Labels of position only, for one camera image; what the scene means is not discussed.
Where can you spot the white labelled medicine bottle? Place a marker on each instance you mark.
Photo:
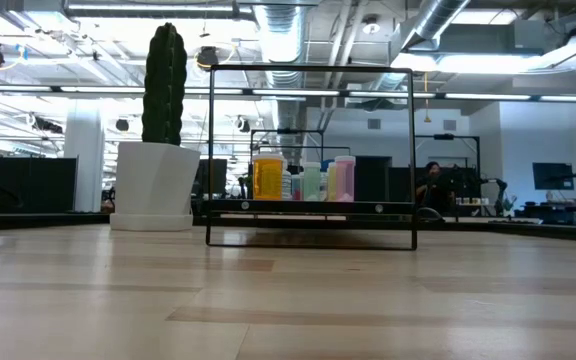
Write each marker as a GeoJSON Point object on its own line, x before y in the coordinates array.
{"type": "Point", "coordinates": [287, 185]}

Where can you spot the large orange pill bottle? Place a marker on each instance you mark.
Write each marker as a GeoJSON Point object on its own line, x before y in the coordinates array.
{"type": "Point", "coordinates": [268, 180]}

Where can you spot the mint green pill vial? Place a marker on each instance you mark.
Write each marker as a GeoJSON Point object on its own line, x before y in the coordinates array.
{"type": "Point", "coordinates": [311, 182]}

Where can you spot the yellow pill vial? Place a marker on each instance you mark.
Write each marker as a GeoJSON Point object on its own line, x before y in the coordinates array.
{"type": "Point", "coordinates": [331, 182]}

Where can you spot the pink pill vial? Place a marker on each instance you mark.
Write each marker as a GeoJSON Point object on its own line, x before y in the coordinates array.
{"type": "Point", "coordinates": [345, 180]}

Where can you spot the black background robot arm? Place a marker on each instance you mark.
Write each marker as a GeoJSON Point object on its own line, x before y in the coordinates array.
{"type": "Point", "coordinates": [498, 192]}

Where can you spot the black ceiling spotlight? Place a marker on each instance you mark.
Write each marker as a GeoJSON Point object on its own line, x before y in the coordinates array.
{"type": "Point", "coordinates": [243, 124]}
{"type": "Point", "coordinates": [208, 56]}
{"type": "Point", "coordinates": [122, 125]}

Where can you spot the white plant pot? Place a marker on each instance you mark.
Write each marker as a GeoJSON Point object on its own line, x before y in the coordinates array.
{"type": "Point", "coordinates": [153, 180]}

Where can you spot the person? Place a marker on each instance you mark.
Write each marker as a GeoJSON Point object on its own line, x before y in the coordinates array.
{"type": "Point", "coordinates": [432, 187]}

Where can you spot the tall green cactus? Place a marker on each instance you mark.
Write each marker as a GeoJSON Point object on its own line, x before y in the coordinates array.
{"type": "Point", "coordinates": [164, 85]}

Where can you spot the black partition panel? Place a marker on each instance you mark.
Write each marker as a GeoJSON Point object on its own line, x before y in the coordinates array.
{"type": "Point", "coordinates": [28, 185]}

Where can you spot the black frame wooden shelf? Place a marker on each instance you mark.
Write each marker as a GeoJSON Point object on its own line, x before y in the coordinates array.
{"type": "Point", "coordinates": [318, 207]}

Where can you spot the silver spiral ventilation duct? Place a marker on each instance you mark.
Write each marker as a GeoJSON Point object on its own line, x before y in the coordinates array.
{"type": "Point", "coordinates": [438, 17]}
{"type": "Point", "coordinates": [283, 35]}

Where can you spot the black background frame rig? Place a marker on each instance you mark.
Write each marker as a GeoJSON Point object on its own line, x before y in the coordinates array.
{"type": "Point", "coordinates": [443, 136]}

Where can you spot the black aluminium table frame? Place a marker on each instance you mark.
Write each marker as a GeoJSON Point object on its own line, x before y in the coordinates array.
{"type": "Point", "coordinates": [43, 220]}

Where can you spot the dark wall monitor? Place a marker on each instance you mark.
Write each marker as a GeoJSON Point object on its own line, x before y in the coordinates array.
{"type": "Point", "coordinates": [553, 176]}

